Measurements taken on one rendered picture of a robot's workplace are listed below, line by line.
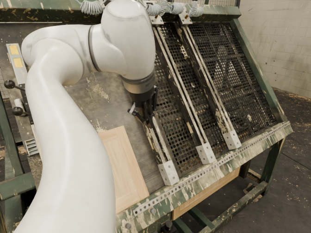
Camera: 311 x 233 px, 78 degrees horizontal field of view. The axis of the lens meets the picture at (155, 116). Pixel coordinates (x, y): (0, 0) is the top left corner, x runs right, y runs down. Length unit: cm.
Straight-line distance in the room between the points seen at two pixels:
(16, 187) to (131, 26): 88
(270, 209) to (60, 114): 239
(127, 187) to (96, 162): 90
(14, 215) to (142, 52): 119
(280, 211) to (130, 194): 178
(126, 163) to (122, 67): 72
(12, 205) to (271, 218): 216
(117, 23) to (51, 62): 14
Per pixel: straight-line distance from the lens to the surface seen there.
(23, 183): 108
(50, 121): 24
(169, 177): 112
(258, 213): 241
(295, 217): 255
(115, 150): 107
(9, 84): 98
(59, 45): 43
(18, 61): 117
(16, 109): 94
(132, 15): 40
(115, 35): 40
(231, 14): 218
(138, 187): 110
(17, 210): 142
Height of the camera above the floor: 173
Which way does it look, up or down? 26 degrees down
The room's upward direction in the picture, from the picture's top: straight up
